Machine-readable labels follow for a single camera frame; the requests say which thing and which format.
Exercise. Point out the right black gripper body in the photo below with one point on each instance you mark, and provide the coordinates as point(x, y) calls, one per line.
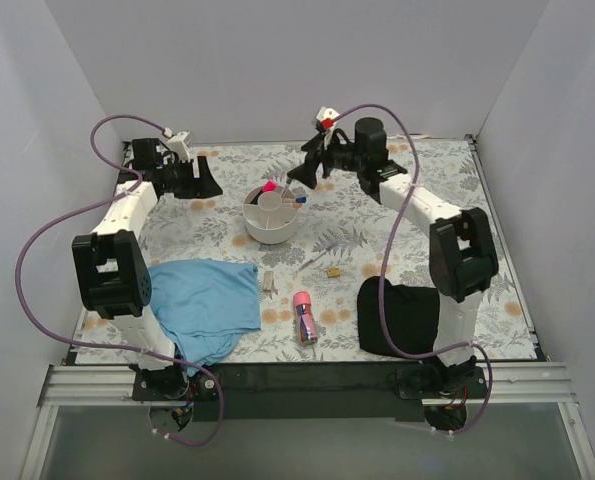
point(318, 154)

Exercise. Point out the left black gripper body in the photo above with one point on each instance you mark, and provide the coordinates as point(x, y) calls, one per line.
point(195, 177)

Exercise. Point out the pink black highlighter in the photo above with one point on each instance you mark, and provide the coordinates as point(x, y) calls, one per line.
point(269, 186)

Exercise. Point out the white round divided organizer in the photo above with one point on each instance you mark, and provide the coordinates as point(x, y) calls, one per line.
point(266, 220)

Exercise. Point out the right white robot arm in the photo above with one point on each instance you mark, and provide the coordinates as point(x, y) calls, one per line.
point(462, 255)

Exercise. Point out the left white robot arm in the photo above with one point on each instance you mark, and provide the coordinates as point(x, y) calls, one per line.
point(112, 273)

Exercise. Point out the floral patterned table mat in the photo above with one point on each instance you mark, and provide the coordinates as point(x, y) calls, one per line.
point(336, 210)

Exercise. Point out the beige eraser block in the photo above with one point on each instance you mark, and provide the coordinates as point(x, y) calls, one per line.
point(268, 281)

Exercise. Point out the light blue cloth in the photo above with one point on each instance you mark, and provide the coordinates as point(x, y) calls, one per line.
point(205, 307)

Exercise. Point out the pink capped glue tube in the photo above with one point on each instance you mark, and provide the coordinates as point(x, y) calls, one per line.
point(306, 326)

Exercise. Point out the black cloth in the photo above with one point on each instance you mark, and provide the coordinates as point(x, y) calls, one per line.
point(412, 315)

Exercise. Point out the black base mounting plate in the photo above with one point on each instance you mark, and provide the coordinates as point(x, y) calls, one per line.
point(283, 391)

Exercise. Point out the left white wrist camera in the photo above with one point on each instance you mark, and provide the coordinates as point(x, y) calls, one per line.
point(180, 143)

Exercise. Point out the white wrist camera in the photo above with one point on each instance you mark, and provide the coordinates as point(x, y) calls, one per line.
point(180, 143)
point(325, 122)

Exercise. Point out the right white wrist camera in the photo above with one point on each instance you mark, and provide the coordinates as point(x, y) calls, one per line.
point(325, 122)

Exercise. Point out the aluminium frame rail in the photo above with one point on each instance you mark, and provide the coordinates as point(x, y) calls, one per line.
point(513, 383)

